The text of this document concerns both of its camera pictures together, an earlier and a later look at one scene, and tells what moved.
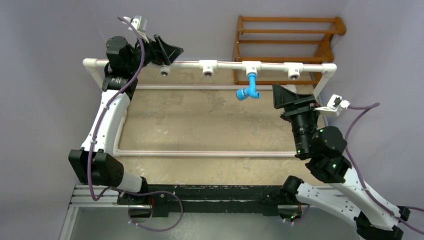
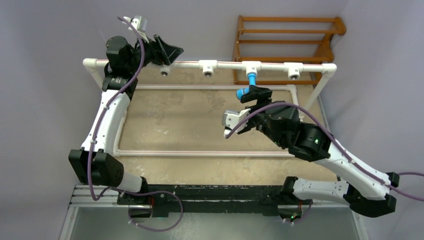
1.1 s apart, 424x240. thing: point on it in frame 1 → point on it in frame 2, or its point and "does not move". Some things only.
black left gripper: [163, 55] does not move
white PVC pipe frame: [292, 70] does not move
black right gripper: [297, 103] → [262, 95]
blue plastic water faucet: [242, 94] does not move
